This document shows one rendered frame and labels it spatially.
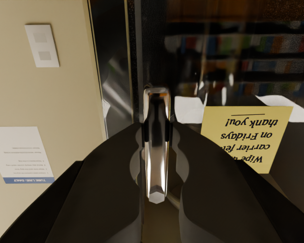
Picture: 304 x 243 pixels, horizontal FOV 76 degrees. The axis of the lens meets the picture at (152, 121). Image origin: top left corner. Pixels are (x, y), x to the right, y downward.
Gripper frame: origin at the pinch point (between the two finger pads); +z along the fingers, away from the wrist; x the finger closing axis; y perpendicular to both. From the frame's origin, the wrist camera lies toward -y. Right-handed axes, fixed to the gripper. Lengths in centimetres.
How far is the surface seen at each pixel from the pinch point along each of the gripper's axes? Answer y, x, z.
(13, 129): 29, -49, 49
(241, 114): 1.5, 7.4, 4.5
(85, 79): 11, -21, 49
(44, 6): -8, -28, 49
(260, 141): 4.4, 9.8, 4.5
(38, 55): 4, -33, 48
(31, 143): 35, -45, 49
